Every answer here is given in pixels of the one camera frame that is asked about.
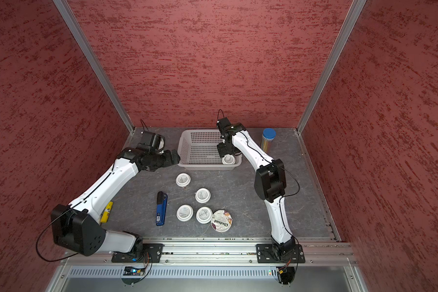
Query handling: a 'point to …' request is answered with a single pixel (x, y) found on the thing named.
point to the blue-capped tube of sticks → (268, 135)
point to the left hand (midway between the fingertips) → (170, 164)
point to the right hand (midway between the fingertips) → (230, 154)
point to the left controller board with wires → (132, 275)
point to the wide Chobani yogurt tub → (221, 221)
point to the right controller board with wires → (286, 274)
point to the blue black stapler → (161, 206)
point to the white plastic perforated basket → (197, 150)
